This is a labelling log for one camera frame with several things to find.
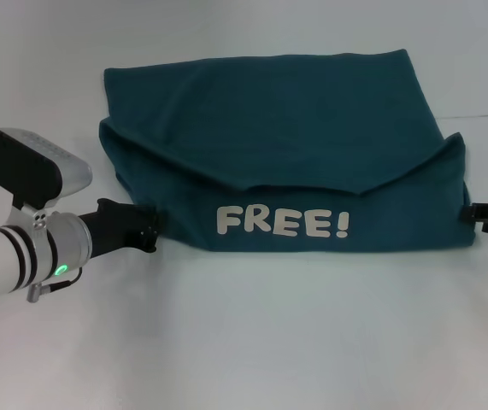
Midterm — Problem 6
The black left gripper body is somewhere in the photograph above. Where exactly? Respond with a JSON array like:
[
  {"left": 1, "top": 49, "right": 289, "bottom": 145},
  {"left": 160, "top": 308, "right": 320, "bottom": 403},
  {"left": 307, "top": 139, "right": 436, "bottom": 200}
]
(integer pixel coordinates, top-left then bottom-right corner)
[{"left": 78, "top": 196, "right": 162, "bottom": 261}]

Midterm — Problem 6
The teal blue t-shirt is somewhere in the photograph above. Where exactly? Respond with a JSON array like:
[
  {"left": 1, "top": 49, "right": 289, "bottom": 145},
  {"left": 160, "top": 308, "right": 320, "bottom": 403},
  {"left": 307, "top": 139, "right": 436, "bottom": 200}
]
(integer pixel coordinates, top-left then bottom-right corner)
[{"left": 97, "top": 48, "right": 479, "bottom": 251}]

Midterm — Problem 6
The left arm cable with plug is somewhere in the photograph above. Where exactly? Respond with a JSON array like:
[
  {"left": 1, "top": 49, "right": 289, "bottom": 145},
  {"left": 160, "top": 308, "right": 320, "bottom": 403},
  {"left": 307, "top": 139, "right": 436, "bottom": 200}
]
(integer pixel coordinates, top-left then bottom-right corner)
[{"left": 26, "top": 267, "right": 84, "bottom": 305}]

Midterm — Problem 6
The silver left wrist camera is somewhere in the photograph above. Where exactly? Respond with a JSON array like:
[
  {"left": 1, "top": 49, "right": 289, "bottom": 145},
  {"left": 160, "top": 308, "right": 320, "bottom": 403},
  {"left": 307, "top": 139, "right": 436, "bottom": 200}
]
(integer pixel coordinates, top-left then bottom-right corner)
[{"left": 0, "top": 126, "right": 95, "bottom": 211}]

